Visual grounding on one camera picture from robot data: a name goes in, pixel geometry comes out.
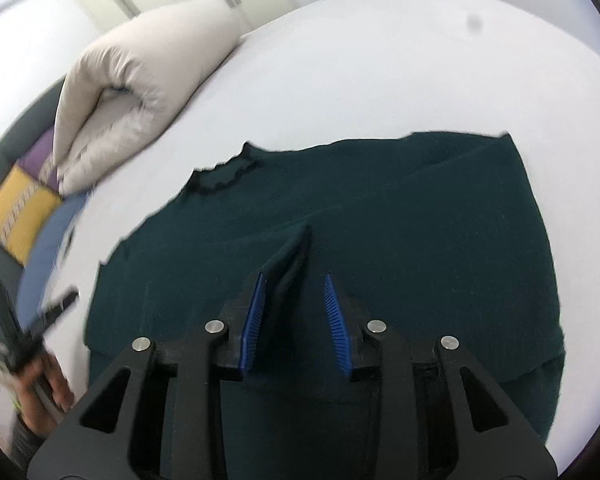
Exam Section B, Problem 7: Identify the person's left forearm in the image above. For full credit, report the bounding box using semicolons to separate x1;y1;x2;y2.
9;412;48;468

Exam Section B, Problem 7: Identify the folded beige duvet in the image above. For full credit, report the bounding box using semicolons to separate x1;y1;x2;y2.
54;0;246;196

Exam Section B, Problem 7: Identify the yellow cushion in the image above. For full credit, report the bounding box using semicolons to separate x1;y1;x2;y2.
0;165;63;266

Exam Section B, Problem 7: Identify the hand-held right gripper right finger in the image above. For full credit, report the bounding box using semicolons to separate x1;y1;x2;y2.
322;272;558;480

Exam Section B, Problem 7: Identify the purple cushion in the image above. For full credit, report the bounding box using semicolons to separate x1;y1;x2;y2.
17;127;63;193

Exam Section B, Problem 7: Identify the grey padded headboard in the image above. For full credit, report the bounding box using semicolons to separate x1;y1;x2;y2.
0;80;66;281

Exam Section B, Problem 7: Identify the blue pillow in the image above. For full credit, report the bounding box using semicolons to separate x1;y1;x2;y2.
15;187;98;331

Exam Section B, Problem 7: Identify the white bed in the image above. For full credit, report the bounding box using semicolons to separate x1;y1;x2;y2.
0;0;600;476

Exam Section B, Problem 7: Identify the dark green knit sweater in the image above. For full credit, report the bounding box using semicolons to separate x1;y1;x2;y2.
82;130;567;480

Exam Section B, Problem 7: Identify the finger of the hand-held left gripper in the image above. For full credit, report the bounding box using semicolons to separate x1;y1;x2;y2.
22;287;80;356
0;279;28;361

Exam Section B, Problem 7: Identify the person's left hand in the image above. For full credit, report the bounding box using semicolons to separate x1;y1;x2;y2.
16;352;77;433

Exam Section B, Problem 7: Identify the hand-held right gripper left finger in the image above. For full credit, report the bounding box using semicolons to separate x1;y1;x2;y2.
26;272;271;480

